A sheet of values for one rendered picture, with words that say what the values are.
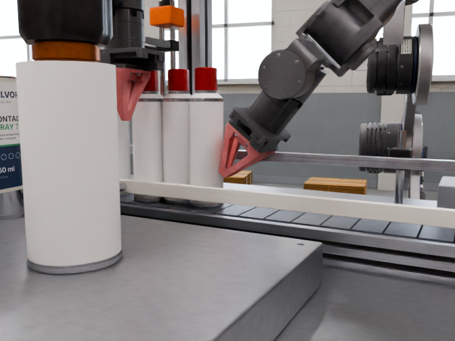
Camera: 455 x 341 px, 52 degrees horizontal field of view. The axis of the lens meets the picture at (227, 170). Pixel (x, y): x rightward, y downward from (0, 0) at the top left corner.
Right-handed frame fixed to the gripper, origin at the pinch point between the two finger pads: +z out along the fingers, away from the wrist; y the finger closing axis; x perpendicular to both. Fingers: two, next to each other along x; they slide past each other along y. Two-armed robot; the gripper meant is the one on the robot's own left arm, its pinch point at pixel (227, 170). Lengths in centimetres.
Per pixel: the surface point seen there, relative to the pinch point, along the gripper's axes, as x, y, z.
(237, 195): 4.6, 4.4, -0.1
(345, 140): -67, -535, 77
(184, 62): -22.6, -12.0, -4.7
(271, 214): 9.5, 1.6, -0.4
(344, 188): -20, -428, 98
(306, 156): 7.3, -2.9, -8.7
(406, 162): 17.9, -2.6, -16.9
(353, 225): 18.5, 1.9, -7.2
